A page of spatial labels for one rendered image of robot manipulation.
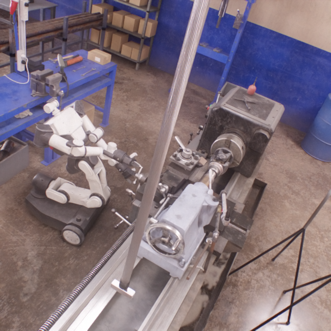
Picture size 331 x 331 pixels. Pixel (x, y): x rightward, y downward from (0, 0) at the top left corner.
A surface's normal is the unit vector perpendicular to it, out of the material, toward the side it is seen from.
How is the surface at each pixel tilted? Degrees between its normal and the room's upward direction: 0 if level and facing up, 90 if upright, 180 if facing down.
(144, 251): 90
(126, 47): 90
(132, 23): 90
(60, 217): 0
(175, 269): 90
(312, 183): 0
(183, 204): 0
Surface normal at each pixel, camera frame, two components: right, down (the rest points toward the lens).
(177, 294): 0.22, -0.76
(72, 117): 0.78, -0.23
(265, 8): -0.46, 0.48
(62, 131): 0.25, 0.17
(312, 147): -0.76, 0.27
